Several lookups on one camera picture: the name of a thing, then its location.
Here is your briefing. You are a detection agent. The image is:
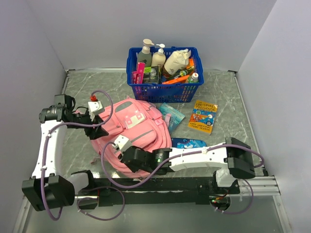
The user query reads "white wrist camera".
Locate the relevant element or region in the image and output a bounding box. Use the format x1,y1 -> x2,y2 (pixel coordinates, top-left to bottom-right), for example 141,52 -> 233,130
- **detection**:
87,96 -> 104,120
112,135 -> 132,153

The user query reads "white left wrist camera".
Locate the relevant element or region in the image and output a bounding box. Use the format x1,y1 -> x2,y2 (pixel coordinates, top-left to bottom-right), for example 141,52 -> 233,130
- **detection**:
87,96 -> 104,120

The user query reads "black mounting base rail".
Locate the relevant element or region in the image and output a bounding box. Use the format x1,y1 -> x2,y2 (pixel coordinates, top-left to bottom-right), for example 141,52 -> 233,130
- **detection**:
76,176 -> 280,207

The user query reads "pink student backpack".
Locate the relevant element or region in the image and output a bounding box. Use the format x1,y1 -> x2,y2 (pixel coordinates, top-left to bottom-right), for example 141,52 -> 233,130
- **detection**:
78,98 -> 173,182

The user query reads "grey pump bottle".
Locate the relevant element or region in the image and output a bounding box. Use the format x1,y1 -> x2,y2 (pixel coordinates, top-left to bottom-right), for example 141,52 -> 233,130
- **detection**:
137,39 -> 154,67

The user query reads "pink box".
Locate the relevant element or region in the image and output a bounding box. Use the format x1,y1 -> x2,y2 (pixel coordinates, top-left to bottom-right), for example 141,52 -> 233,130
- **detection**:
132,62 -> 145,84

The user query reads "cream pump bottle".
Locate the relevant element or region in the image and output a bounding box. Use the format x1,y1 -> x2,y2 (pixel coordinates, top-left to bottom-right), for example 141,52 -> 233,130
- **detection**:
151,44 -> 166,68

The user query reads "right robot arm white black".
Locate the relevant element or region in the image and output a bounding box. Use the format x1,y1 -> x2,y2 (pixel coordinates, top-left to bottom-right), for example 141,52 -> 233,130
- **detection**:
119,137 -> 256,193

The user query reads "orange toothbrush pack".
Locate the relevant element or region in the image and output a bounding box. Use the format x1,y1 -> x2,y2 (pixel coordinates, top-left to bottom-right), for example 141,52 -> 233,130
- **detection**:
162,75 -> 189,84

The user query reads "yellow treehouse book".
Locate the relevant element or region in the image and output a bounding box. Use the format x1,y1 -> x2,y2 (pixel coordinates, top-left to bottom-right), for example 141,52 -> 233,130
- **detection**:
188,100 -> 218,134

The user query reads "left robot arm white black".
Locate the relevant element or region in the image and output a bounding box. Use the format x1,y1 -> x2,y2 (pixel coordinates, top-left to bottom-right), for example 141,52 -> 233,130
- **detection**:
22,93 -> 109,213

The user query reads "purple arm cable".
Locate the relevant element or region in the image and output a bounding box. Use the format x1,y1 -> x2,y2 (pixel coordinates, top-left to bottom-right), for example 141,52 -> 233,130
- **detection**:
40,89 -> 126,222
101,142 -> 265,216

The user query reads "beige drawstring pouch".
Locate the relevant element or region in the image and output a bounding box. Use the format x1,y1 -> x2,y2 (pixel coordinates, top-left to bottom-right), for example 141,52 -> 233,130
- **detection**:
163,49 -> 191,77

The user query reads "blue shark pencil case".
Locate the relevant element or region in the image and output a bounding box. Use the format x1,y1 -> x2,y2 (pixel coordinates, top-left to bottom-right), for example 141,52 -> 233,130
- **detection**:
171,138 -> 207,149

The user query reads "small green bottle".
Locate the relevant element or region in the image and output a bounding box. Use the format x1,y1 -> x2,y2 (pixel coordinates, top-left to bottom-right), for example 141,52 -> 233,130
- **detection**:
179,69 -> 194,77

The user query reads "teal paperback book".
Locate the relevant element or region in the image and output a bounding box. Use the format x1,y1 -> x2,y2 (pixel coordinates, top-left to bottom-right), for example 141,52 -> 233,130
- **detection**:
159,103 -> 185,134

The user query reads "black green box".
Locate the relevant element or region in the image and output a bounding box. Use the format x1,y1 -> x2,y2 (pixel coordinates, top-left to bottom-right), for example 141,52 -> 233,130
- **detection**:
143,66 -> 161,84

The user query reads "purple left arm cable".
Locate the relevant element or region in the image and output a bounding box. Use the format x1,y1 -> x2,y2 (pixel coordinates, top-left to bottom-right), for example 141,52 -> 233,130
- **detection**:
40,89 -> 126,222

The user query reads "blue plastic basket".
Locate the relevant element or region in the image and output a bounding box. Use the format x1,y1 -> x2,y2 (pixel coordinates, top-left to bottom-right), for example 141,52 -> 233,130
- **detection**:
126,46 -> 205,104

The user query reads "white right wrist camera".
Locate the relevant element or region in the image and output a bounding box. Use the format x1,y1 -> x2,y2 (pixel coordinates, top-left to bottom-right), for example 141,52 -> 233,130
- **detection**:
112,135 -> 132,153

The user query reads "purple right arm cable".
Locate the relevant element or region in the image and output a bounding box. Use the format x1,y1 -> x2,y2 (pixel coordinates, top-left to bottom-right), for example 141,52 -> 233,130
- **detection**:
101,142 -> 265,216

